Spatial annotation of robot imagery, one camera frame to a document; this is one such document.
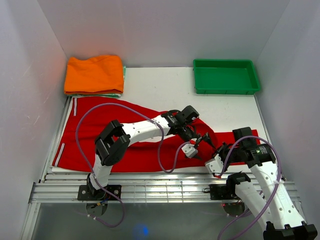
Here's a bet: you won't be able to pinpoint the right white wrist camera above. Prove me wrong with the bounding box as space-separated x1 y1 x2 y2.
205 154 224 178

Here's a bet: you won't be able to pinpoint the red trousers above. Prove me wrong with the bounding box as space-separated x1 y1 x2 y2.
51 97 261 173

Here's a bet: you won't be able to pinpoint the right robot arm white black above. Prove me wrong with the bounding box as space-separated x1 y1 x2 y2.
209 127 318 240

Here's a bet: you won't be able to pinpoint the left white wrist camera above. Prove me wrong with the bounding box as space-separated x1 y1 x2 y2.
181 138 198 159

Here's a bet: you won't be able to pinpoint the aluminium rail frame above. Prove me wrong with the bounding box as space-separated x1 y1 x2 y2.
20 97 313 240

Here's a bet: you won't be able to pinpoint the folded light green garment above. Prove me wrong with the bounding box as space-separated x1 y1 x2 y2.
64 64 125 98

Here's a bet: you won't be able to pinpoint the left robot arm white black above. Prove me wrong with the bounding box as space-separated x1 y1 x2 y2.
86 105 216 200

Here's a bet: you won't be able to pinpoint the folded orange trousers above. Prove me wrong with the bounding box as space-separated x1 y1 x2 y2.
64 55 125 95

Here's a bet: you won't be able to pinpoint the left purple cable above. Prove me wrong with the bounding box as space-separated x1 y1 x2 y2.
74 103 192 228

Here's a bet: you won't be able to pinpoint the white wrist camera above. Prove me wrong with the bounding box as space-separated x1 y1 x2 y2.
181 138 198 159
205 154 224 178

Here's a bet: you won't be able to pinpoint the green plastic tray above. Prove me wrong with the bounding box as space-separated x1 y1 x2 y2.
193 59 261 95

